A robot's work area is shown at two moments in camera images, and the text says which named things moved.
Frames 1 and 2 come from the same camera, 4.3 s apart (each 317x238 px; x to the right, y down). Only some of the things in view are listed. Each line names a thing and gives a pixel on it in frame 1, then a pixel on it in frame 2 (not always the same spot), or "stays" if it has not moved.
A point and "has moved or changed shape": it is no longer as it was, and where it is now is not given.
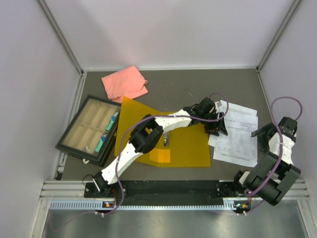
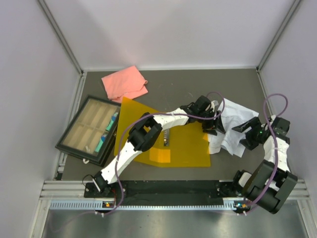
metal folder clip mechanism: [166, 139] stays
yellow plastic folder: [186, 146] stays
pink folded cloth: [129, 83] stays
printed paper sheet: [237, 147] has moved or changed shape
